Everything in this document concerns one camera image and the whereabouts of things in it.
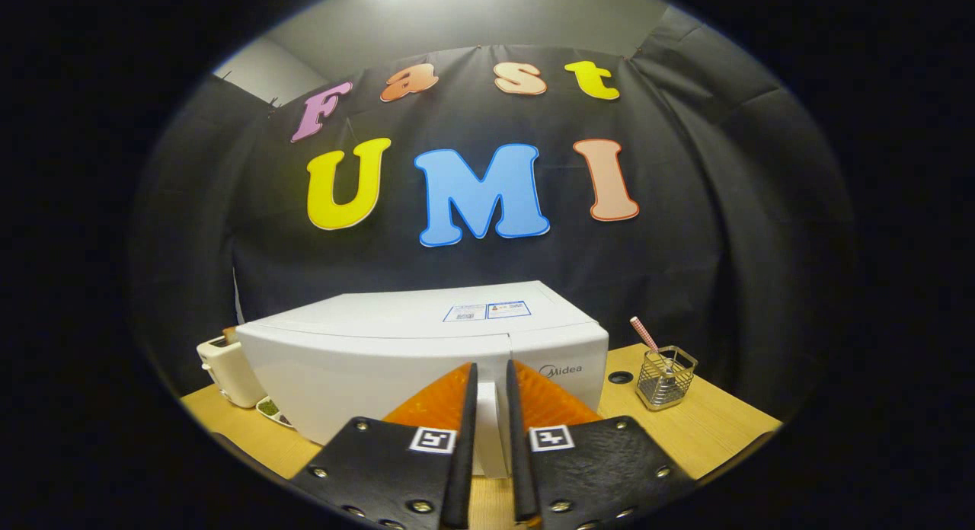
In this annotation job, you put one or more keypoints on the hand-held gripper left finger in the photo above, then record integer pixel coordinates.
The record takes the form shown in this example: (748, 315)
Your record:
(461, 469)

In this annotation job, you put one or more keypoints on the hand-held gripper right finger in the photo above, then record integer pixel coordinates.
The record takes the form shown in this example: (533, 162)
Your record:
(522, 469)

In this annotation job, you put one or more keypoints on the white microwave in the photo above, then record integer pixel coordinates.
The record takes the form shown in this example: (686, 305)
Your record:
(381, 362)

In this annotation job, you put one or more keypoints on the black round table grommet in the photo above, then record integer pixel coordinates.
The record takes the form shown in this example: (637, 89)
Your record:
(621, 377)

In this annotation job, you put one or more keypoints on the pink striped straw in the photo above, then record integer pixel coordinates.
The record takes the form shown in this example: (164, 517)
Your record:
(644, 333)

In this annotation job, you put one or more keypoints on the white divided dish with beans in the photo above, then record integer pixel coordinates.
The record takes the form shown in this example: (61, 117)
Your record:
(270, 408)

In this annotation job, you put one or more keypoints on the white toaster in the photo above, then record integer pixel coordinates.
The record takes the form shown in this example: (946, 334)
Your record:
(228, 374)

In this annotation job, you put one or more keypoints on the toast slice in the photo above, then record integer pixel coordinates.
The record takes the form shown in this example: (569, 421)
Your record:
(229, 334)

